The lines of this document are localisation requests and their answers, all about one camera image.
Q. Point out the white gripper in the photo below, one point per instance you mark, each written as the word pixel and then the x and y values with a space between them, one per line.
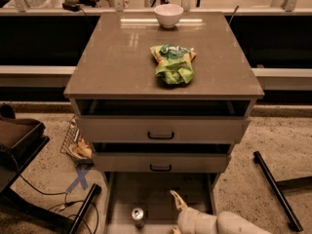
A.
pixel 189 220

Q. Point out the silver redbull can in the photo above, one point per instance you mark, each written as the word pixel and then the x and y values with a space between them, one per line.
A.
pixel 138 216

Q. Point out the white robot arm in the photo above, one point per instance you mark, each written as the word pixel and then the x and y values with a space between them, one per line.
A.
pixel 229 223

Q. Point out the bottom open grey drawer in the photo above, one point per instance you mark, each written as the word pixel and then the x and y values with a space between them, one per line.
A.
pixel 151 192

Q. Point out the middle grey drawer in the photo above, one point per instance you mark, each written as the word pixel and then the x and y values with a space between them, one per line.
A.
pixel 164 162

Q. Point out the grey drawer cabinet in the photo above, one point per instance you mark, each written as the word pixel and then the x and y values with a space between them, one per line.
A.
pixel 115 77

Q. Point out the top grey drawer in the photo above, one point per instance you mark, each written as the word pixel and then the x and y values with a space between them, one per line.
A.
pixel 162 129

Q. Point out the black stand leg left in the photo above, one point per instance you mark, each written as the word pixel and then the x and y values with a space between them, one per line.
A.
pixel 94 191

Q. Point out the black stand leg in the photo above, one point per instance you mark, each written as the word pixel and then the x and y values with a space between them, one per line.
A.
pixel 279 187
pixel 94 191

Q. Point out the black stand leg right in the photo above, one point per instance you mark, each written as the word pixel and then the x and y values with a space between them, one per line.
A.
pixel 279 187

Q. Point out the blue tape cross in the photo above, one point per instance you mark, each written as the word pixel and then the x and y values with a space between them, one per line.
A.
pixel 81 171

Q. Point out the green chip bag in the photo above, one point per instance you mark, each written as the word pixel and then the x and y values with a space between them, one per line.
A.
pixel 174 63

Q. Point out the black cart left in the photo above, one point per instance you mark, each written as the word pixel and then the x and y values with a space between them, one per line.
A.
pixel 21 140

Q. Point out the white ceramic bowl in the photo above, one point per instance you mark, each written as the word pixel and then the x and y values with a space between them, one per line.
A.
pixel 168 15

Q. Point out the black power adapter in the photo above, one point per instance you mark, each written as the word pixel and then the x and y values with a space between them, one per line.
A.
pixel 71 6

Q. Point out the wire basket with items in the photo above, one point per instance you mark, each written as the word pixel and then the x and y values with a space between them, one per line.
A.
pixel 74 145

